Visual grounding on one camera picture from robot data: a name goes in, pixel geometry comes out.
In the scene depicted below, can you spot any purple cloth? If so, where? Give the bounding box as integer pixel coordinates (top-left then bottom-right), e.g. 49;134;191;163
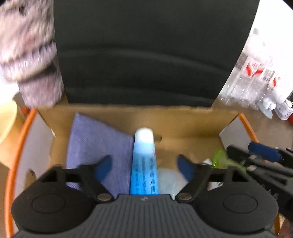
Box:
66;112;135;195

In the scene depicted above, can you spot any iridescent organza cloth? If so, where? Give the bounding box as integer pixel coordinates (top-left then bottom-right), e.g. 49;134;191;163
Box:
157;167;187;195

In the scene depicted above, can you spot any white robot figurine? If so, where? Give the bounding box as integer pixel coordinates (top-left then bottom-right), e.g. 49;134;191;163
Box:
257;96;278;119

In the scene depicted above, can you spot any blue tube with white cap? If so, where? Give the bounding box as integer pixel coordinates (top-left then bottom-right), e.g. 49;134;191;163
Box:
129;128;159;195

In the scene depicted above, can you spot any yellow mug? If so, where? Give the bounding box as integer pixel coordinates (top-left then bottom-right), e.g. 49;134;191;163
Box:
0;92;25;143

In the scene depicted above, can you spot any translucent green pouch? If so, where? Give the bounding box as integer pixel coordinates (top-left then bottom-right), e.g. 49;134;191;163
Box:
212;149;249;172

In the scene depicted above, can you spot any red cardboard box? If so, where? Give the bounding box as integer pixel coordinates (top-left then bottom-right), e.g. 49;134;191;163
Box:
5;104;281;238

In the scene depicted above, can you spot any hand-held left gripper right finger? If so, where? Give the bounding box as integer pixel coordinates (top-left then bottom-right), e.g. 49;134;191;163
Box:
174;154;251;203

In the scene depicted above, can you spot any black paper bag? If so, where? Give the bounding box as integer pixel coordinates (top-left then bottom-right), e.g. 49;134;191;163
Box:
53;0;260;108

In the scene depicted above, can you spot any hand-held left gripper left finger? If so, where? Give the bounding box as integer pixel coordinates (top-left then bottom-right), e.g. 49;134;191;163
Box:
38;154;115;203

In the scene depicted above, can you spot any mottled purple vase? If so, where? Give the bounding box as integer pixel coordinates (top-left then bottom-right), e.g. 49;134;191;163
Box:
0;0;64;108

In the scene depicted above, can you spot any clear water bottle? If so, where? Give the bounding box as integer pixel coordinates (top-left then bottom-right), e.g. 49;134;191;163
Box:
263;55;283;103
238;27;266;106
220;51;246;103

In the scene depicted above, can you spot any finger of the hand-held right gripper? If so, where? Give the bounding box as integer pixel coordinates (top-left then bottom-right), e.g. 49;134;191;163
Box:
226;146;293;182
248;141;293;161

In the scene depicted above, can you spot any round printed tin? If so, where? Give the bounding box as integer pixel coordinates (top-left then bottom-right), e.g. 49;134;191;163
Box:
273;101;293;120

